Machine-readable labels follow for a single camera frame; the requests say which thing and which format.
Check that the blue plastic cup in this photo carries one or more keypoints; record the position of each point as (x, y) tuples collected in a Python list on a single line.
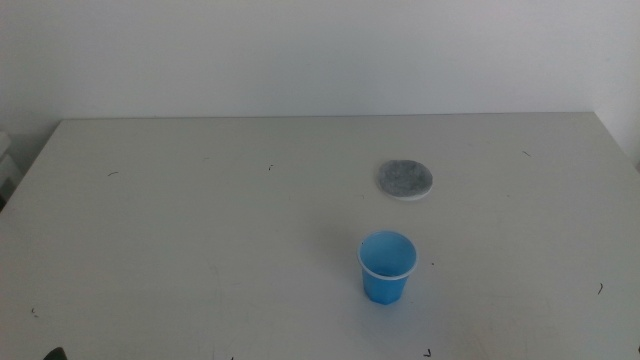
[(384, 287)]

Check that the round grey cup mat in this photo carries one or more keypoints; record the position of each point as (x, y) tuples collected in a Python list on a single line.
[(404, 178)]

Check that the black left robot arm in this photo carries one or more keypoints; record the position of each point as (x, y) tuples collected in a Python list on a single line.
[(55, 355)]

